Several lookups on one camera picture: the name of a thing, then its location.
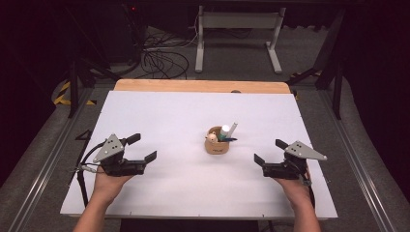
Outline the tan ceramic bear pen holder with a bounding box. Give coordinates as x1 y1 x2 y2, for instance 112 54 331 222
204 126 230 155

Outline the silver cable plug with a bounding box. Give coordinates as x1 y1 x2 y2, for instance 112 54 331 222
77 163 98 174

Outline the white cable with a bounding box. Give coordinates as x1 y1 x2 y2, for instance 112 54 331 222
188 14 199 46

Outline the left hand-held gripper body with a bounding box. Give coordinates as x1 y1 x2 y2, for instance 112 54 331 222
92 133 146 177

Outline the black computer tower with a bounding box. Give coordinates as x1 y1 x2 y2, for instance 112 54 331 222
105 3 143 64

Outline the black metal stand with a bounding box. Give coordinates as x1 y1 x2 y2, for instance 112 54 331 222
66 57 121 119
286 9 345 121

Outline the aluminium floor rail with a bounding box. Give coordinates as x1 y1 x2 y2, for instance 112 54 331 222
8 88 95 232
317 90 398 232

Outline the white-legged desk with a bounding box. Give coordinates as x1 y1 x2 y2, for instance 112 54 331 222
194 5 287 74

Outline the yellow and black hazard tape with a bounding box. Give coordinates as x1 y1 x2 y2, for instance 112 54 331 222
52 80 98 106

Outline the white tube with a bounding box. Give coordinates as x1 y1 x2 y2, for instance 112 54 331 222
227 122 239 138

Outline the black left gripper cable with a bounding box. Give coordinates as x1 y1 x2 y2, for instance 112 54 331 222
76 144 107 208

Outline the white table sheet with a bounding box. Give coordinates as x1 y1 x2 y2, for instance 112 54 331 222
60 90 338 219

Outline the person's left hand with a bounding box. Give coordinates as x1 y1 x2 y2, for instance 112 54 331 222
92 166 133 203

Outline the person's right hand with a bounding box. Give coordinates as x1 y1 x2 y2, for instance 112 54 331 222
274 170 313 207

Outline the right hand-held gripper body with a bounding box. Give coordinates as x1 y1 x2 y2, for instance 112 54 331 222
262 140 328 181

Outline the bundle of black floor cables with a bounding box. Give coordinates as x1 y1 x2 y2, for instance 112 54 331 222
139 27 191 80

